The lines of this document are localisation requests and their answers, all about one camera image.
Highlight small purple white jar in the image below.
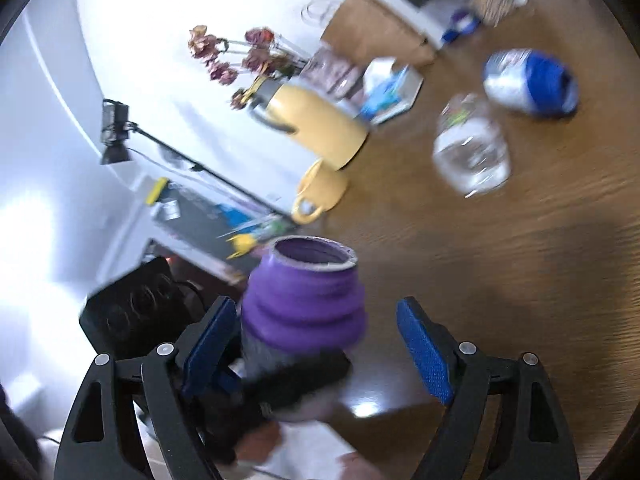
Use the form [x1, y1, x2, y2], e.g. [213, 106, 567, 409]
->
[450, 9, 482, 36]

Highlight dried pink roses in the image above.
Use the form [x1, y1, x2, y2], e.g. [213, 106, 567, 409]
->
[188, 25, 311, 87]

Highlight yellow thermos jug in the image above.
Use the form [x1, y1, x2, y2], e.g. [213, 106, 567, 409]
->
[246, 76, 369, 169]

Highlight clear oat container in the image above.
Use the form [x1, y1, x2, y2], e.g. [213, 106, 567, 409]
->
[469, 0, 520, 27]

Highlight blue bottle lid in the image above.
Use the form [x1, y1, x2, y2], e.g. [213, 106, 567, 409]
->
[442, 29, 460, 44]

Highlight black studio light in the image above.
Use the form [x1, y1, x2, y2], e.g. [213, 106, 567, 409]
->
[101, 99, 132, 166]

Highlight blue tissue box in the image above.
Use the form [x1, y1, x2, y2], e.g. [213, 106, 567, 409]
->
[359, 58, 424, 125]

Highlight black light stand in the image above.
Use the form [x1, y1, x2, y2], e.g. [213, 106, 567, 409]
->
[125, 120, 293, 221]

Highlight brown paper bag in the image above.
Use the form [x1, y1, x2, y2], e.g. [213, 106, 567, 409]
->
[300, 0, 436, 68]

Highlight yellow ceramic mug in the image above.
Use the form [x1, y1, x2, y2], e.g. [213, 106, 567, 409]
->
[291, 159, 348, 224]

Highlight blue supplement bottle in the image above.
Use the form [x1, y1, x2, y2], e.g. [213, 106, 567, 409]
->
[483, 49, 579, 117]

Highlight wire storage rack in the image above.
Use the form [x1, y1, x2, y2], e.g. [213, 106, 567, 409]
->
[218, 214, 292, 260]

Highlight purple supplement bottle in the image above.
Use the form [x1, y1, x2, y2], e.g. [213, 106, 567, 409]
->
[240, 235, 370, 424]

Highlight pink vase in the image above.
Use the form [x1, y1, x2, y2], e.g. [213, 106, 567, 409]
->
[299, 48, 362, 100]

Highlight clear glass jar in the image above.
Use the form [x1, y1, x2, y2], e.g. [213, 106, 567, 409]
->
[432, 93, 511, 197]

